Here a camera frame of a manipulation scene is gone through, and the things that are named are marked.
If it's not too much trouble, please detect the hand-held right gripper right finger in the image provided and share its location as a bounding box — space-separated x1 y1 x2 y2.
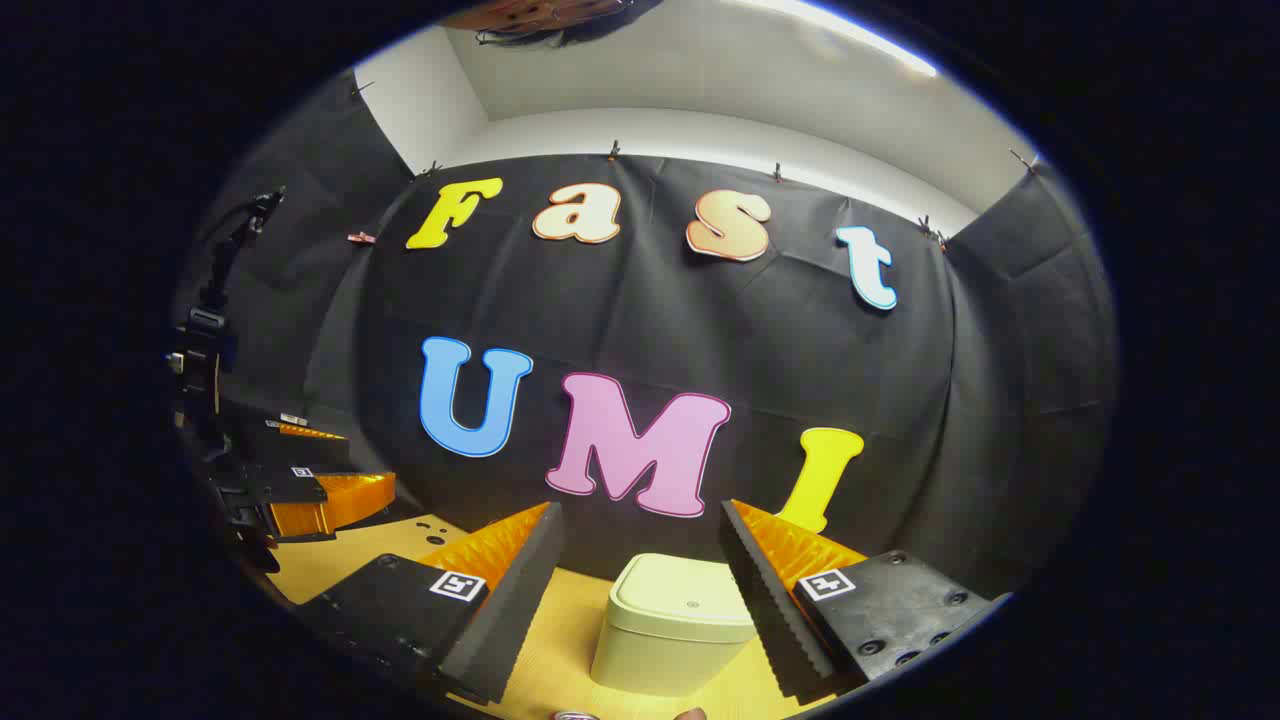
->
720 498 1011 701

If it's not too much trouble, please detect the pale green desktop garbage bin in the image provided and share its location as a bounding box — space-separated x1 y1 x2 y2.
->
590 553 761 698

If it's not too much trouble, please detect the black backdrop cloth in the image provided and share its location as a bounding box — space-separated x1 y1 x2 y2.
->
170 70 1119 601

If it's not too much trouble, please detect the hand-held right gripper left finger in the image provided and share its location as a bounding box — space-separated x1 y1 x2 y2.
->
295 500 566 706

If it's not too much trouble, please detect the wooden desktop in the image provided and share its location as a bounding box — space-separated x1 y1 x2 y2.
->
262 513 841 720

